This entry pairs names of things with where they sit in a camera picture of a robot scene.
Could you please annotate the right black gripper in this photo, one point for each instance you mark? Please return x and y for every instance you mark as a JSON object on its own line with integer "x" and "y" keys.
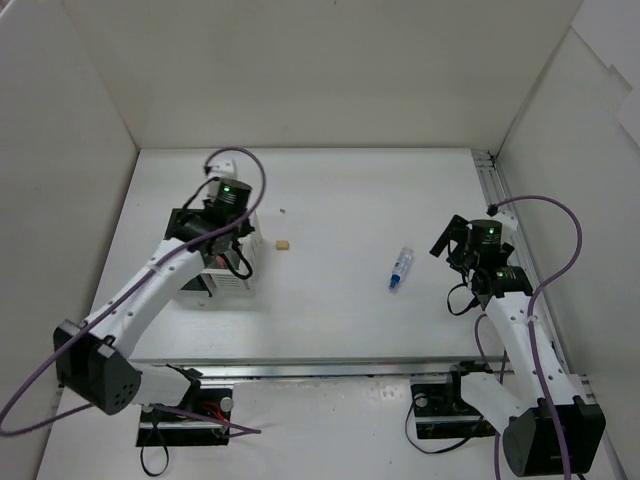
{"x": 451, "y": 233}

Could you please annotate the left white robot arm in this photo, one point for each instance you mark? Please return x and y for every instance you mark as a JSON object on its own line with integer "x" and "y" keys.
{"x": 93, "y": 358}

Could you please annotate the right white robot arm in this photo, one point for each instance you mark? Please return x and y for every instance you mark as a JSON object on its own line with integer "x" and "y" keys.
{"x": 546, "y": 427}

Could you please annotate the clear blue-capped glue bottle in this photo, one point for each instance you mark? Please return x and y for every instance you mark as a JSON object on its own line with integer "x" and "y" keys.
{"x": 400, "y": 268}

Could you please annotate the white slatted organizer box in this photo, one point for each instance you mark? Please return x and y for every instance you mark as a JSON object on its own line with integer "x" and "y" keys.
{"x": 236, "y": 272}

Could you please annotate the black slatted organizer box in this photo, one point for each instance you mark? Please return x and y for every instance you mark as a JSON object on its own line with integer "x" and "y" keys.
{"x": 180, "y": 225}

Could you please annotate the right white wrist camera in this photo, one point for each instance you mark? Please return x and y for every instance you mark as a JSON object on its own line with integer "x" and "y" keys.
{"x": 507, "y": 218}

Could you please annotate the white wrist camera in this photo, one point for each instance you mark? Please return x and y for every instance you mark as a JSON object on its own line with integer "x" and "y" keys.
{"x": 507, "y": 218}
{"x": 220, "y": 167}

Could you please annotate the aluminium side rail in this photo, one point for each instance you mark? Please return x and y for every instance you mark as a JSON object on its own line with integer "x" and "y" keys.
{"x": 494, "y": 191}

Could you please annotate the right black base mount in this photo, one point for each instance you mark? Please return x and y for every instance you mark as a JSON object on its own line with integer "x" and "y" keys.
{"x": 439, "y": 416}

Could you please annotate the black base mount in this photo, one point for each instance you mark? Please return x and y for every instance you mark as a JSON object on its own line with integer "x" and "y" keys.
{"x": 157, "y": 428}
{"x": 439, "y": 416}

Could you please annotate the aluminium front rail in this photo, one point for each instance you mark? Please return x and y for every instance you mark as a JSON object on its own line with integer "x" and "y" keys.
{"x": 315, "y": 367}

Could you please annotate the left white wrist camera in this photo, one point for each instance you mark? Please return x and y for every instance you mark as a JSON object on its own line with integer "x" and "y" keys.
{"x": 220, "y": 167}

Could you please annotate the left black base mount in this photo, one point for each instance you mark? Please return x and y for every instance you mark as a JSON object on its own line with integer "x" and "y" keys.
{"x": 157, "y": 428}

